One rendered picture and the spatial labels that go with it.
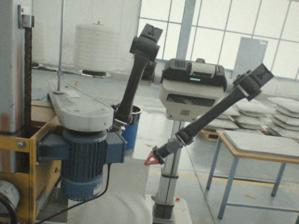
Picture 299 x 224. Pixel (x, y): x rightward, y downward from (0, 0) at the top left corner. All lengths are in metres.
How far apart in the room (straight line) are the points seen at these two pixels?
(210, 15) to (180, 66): 7.96
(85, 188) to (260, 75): 0.83
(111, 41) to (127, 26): 8.25
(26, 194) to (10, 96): 0.32
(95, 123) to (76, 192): 0.26
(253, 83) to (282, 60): 9.36
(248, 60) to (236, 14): 1.68
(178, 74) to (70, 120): 0.87
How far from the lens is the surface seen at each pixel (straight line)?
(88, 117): 0.79
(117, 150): 0.92
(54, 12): 9.65
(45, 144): 0.88
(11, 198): 0.89
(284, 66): 10.55
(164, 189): 2.04
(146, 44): 1.00
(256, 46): 9.94
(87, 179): 0.92
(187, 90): 1.54
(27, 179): 0.90
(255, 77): 1.14
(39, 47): 1.01
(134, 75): 1.06
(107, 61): 0.92
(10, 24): 0.78
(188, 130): 1.22
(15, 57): 0.79
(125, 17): 9.18
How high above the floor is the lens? 1.68
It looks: 17 degrees down
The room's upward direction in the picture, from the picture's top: 8 degrees clockwise
